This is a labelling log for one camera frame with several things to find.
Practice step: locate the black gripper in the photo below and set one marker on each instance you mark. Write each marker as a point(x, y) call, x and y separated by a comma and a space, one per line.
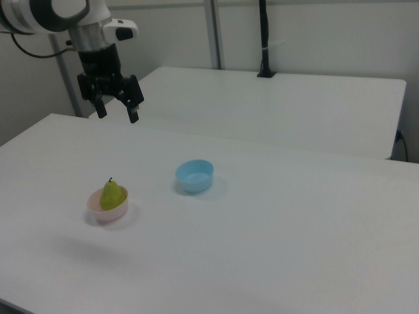
point(99, 63)

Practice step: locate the green pear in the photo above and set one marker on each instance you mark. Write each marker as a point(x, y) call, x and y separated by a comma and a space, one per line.
point(109, 198)

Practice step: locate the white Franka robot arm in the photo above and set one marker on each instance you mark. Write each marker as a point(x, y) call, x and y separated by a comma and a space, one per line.
point(39, 16)

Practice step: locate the blue plastic bowl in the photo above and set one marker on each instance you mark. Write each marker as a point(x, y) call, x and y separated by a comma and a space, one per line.
point(194, 178)

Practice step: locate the pink plastic bowl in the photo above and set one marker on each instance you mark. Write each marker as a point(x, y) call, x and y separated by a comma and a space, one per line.
point(113, 216)

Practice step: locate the white side table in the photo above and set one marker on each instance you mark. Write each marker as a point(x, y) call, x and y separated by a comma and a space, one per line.
point(262, 104)

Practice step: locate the grey metal frame post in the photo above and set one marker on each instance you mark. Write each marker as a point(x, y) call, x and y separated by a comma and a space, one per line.
point(68, 81)

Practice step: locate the grey aluminium wall post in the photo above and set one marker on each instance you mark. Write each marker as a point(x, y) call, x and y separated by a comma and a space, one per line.
point(214, 32)

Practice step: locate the black camera stand pole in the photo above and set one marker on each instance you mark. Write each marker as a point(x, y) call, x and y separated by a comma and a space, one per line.
point(264, 32)

